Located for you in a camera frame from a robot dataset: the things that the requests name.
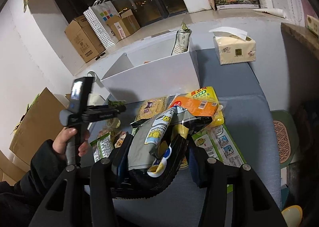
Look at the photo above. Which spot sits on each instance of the orange snack packet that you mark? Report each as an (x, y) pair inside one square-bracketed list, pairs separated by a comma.
[(197, 106)]

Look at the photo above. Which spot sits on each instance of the person's left hand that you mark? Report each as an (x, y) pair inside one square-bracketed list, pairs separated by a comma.
[(62, 139)]

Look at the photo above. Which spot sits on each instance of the dotted white paper bag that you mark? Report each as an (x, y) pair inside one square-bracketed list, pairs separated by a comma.
[(102, 22)]

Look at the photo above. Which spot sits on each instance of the black scissors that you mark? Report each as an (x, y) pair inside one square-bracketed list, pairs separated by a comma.
[(101, 55)]

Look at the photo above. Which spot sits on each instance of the yellow-brown snack packet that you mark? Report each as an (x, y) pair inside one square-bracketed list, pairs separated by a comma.
[(152, 108)]

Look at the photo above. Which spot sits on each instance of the large green packet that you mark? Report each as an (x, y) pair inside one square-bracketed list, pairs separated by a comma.
[(224, 144)]

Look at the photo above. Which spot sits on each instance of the yellow slipper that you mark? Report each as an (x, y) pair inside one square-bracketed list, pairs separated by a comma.
[(292, 215)]

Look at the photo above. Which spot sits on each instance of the small brown snack packet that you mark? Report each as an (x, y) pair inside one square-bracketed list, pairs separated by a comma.
[(121, 139)]

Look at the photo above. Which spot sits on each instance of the white tape roll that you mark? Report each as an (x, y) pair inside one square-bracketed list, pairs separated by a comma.
[(94, 77)]

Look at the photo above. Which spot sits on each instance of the green white-label snack packet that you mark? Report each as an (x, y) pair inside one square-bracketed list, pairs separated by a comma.
[(102, 147)]

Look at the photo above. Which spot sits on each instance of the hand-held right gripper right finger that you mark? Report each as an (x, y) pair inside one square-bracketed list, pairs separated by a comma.
[(197, 167)]

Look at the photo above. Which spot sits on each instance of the dark green snack packet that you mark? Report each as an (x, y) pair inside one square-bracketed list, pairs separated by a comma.
[(117, 103)]

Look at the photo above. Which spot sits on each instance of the brown stone shelf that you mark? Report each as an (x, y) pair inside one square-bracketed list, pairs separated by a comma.
[(299, 35)]

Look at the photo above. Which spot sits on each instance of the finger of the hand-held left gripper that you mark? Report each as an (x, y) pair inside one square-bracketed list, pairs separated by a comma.
[(117, 109)]

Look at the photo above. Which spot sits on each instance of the white tube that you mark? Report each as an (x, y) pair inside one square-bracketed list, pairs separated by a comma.
[(270, 12)]

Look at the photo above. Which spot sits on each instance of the person's left forearm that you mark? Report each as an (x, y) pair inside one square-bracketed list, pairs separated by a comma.
[(27, 187)]

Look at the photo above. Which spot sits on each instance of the grey cartoon snack packet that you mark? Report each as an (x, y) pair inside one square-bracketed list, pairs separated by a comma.
[(147, 142)]

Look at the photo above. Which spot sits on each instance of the yellow snack packet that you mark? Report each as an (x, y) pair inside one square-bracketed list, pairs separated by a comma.
[(214, 92)]

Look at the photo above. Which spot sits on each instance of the blue-grey tablecloth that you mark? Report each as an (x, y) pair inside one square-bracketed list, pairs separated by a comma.
[(249, 107)]

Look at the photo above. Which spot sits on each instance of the green stool with pink pad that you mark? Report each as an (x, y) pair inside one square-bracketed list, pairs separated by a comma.
[(284, 137)]

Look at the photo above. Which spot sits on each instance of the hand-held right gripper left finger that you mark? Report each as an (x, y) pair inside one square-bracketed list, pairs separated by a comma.
[(121, 167)]

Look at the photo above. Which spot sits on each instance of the large cardboard box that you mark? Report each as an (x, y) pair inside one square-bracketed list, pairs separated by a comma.
[(81, 39)]

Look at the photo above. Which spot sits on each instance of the tall cream snack bag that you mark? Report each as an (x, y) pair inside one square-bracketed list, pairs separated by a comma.
[(181, 40)]

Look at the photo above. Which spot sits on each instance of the small open cardboard box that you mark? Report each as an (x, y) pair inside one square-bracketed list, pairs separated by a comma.
[(124, 24)]

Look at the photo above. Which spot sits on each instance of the yellow tissue pack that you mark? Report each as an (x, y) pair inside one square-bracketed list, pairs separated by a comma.
[(236, 49)]

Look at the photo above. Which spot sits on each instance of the clear snack packet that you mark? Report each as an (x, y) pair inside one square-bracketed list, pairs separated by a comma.
[(113, 124)]

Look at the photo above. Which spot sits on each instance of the cream tissue box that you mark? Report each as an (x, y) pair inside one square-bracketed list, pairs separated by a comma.
[(312, 22)]

